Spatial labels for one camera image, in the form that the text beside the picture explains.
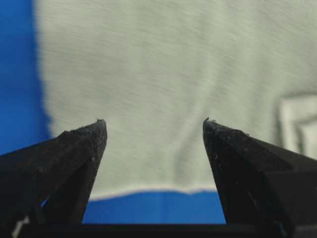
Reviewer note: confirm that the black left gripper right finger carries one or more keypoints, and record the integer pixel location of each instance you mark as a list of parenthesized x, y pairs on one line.
[(265, 191)]

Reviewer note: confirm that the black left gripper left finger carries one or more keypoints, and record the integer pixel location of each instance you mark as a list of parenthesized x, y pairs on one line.
[(51, 182)]

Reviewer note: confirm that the blue table mat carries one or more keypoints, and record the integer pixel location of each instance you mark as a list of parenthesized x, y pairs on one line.
[(23, 122)]

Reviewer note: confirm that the pale green bath towel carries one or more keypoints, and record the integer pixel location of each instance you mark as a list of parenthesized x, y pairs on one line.
[(154, 70)]

